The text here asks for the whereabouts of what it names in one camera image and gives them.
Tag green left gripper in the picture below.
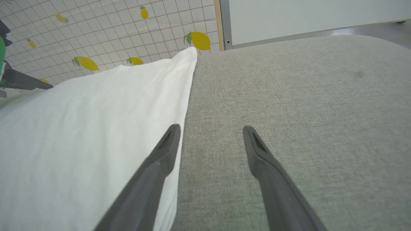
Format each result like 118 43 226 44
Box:
0 19 54 91

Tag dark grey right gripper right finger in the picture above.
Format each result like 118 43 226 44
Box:
243 125 328 231

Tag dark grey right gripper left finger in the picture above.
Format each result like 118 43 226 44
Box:
93 124 181 231

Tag black and white garment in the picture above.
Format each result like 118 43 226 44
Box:
0 47 198 231

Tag grey fabric sofa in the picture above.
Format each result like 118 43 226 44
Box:
0 35 411 231

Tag lemon pattern grid panel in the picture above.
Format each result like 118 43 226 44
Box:
0 0 224 97

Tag white board panel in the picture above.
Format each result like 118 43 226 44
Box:
220 0 411 51

